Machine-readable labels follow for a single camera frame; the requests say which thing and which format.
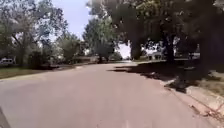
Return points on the low building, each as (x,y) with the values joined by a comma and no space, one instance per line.
(81,59)

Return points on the grey asphalt road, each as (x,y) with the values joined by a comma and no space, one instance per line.
(93,96)

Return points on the row of trees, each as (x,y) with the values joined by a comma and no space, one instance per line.
(40,36)

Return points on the large dark tree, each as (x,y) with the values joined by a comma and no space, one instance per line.
(186,30)

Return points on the concrete kerb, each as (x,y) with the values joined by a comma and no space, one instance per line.
(205,96)

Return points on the grass verge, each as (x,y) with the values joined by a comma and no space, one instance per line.
(13,71)

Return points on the grass strip with dirt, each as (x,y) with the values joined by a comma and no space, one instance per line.
(211,83)

